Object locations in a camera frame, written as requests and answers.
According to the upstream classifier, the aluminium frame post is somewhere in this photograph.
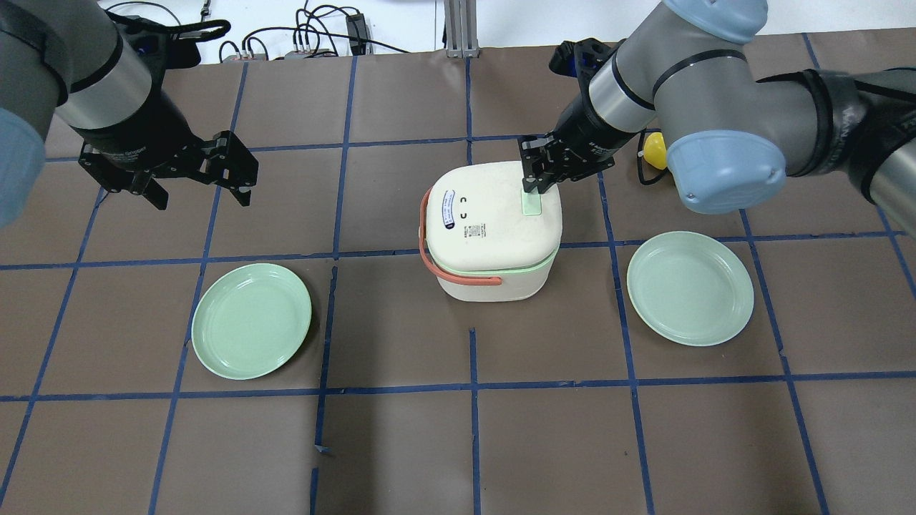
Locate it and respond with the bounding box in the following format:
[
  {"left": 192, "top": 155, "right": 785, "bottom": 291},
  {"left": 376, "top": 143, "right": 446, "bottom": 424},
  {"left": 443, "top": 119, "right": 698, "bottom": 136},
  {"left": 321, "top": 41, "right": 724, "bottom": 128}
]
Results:
[{"left": 444, "top": 0, "right": 480, "bottom": 59}]

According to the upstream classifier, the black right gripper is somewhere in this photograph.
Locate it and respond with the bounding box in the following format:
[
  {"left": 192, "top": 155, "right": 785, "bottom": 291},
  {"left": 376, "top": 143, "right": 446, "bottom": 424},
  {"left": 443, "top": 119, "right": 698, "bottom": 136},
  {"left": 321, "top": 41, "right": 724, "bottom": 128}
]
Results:
[{"left": 518, "top": 97, "right": 635, "bottom": 195}]

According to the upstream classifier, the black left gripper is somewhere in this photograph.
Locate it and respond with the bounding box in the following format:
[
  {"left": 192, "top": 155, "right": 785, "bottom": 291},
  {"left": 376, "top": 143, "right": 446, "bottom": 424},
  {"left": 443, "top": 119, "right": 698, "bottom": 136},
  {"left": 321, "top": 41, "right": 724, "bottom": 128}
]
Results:
[{"left": 77, "top": 107, "right": 259, "bottom": 210}]

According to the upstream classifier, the near green plate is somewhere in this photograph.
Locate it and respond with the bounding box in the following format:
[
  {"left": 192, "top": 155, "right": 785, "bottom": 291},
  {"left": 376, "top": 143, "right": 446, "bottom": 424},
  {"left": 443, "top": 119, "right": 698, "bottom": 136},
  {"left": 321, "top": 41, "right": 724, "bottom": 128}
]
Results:
[{"left": 627, "top": 231, "right": 755, "bottom": 348}]

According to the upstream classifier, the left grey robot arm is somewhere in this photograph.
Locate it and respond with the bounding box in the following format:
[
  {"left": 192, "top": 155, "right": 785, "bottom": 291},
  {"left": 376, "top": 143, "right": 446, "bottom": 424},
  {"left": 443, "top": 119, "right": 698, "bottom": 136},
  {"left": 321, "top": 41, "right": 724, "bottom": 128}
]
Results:
[{"left": 1, "top": 1, "right": 258, "bottom": 225}]

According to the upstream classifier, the far green plate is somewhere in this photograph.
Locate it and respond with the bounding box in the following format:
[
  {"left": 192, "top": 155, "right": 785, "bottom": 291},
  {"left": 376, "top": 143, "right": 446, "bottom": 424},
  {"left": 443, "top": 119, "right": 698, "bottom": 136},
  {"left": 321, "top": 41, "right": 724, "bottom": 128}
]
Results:
[{"left": 190, "top": 262, "right": 312, "bottom": 381}]

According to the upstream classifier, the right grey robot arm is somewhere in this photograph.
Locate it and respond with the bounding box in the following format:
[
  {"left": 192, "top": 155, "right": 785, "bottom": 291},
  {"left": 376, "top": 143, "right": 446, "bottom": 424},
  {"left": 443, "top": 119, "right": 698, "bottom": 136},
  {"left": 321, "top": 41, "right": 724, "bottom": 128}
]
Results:
[{"left": 518, "top": 1, "right": 915, "bottom": 235}]

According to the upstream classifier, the cream rice cooker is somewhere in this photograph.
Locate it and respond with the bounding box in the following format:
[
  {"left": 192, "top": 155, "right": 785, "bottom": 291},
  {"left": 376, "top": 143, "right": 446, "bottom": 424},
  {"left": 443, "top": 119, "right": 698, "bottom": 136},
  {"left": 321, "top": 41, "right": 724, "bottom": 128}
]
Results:
[{"left": 418, "top": 161, "right": 562, "bottom": 303}]

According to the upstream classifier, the yellow lemon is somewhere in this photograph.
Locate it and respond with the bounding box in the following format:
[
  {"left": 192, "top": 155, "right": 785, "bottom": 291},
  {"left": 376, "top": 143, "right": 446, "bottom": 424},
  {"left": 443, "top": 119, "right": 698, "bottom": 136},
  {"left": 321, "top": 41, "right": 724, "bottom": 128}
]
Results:
[{"left": 641, "top": 131, "right": 668, "bottom": 170}]

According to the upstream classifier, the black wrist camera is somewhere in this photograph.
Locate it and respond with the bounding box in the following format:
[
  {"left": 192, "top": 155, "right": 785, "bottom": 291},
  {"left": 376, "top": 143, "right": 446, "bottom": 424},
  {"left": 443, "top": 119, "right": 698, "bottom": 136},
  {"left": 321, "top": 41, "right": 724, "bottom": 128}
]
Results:
[{"left": 547, "top": 38, "right": 618, "bottom": 79}]

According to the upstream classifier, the green plate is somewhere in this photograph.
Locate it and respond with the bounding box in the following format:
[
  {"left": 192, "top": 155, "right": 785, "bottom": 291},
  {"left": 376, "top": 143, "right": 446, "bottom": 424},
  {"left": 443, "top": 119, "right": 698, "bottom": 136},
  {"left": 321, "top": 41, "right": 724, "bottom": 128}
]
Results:
[
  {"left": 190, "top": 262, "right": 312, "bottom": 381},
  {"left": 627, "top": 231, "right": 755, "bottom": 348}
]

